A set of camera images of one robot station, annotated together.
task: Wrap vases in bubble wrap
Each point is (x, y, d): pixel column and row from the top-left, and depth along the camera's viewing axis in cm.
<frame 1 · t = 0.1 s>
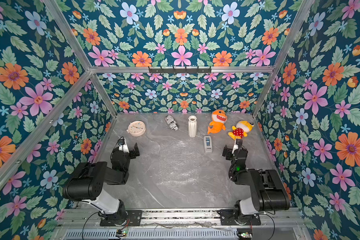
left hand: (128, 143, 92), fingers open
right hand: (237, 145, 91), fingers open
clear bubble wrap sheet: (178, 162, 95), on the table
pink round alarm clock: (136, 128, 110), point 3 cm above the table
silver toy car: (171, 122, 113), point 4 cm above the table
orange shark plush toy: (219, 117, 110), point 8 cm above the table
yellow shark plush toy: (240, 129, 105), point 6 cm above the table
white grey remote device: (208, 144, 101), point 3 cm above the table

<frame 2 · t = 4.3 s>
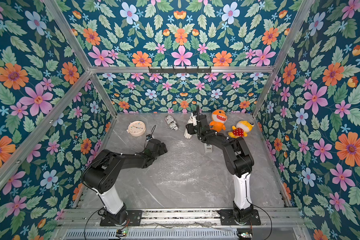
left hand: (163, 146, 99), fingers open
right hand: (194, 121, 100), fingers open
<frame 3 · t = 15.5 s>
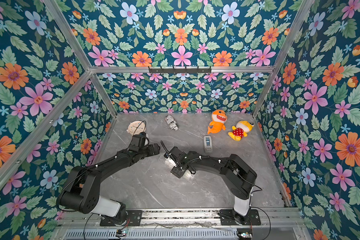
left hand: (155, 147, 92), fingers open
right hand: (181, 163, 89), fingers open
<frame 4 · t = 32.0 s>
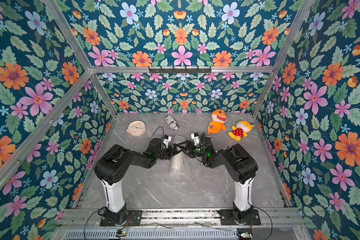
left hand: (184, 151, 92), fingers open
right hand: (181, 146, 89), fingers open
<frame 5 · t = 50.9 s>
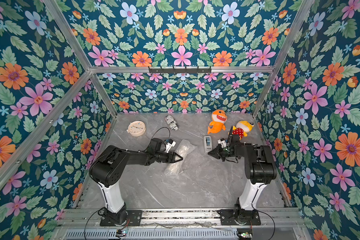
left hand: (181, 158, 91), fingers open
right hand: (212, 152, 94), fingers closed
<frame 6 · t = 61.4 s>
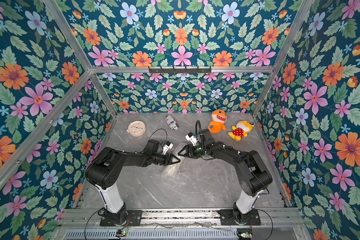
left hand: (178, 160, 90), fingers open
right hand: (184, 151, 85), fingers open
